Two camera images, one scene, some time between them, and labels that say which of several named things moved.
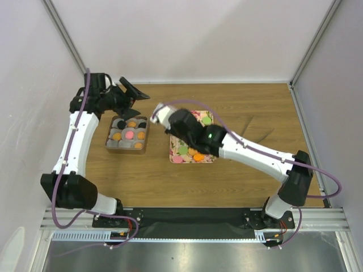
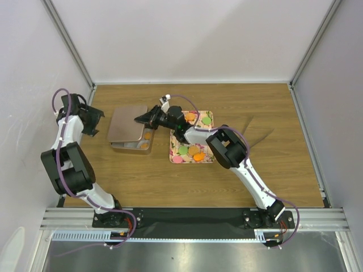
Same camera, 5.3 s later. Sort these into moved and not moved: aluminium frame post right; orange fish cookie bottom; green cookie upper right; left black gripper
Moved: left black gripper
Not moved: orange fish cookie bottom; green cookie upper right; aluminium frame post right
